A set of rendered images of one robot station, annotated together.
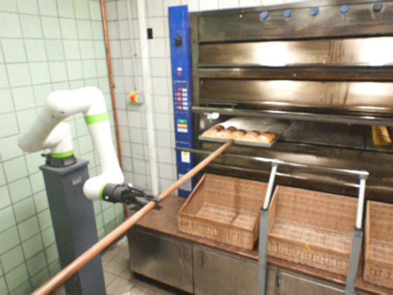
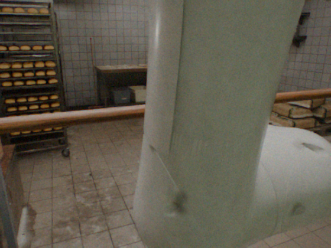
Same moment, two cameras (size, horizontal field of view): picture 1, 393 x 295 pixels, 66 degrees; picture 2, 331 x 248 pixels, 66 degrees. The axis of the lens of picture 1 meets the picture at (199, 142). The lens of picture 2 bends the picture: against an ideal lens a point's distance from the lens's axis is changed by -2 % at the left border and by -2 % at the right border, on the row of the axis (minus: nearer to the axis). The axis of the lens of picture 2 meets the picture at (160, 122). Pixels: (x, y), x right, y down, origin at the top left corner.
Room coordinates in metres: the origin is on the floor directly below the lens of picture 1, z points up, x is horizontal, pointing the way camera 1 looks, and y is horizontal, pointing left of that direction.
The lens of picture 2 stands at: (1.65, 0.57, 1.34)
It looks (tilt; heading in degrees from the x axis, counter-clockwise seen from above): 17 degrees down; 221
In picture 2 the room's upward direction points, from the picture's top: straight up
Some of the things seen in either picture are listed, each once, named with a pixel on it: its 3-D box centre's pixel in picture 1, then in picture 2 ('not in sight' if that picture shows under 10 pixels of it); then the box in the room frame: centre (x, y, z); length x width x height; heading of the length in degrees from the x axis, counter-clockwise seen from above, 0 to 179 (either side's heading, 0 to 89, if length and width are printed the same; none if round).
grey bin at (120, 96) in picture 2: not in sight; (119, 94); (-1.68, -3.36, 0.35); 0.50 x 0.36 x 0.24; 62
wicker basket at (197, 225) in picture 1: (226, 206); not in sight; (1.99, -0.18, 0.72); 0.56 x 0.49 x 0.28; 64
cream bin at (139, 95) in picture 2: not in sight; (139, 93); (-2.05, -3.17, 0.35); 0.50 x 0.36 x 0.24; 64
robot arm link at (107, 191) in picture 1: (114, 192); not in sight; (1.30, 0.41, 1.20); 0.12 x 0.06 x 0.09; 154
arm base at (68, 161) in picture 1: (57, 157); not in sight; (1.74, 0.87, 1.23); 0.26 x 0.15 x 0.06; 60
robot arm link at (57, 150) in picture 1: (58, 139); not in sight; (1.71, 0.83, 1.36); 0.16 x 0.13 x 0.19; 146
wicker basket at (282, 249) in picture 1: (310, 225); not in sight; (1.72, -0.71, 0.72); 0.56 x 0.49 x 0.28; 63
